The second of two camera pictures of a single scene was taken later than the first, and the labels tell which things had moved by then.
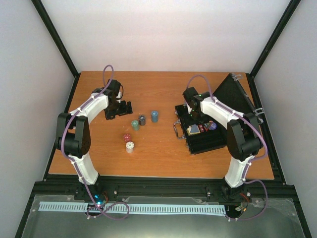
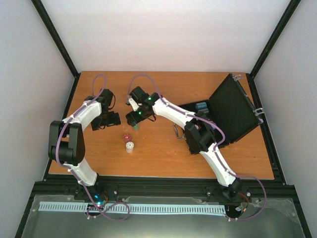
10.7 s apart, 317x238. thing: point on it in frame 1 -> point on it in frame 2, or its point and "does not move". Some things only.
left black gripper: x=108 y=114 -> x=115 y=120
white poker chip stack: x=130 y=146 does not move
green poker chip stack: x=134 y=124 does not move
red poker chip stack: x=127 y=137 does not move
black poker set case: x=232 y=93 does not move
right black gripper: x=205 y=119 -> x=132 y=118
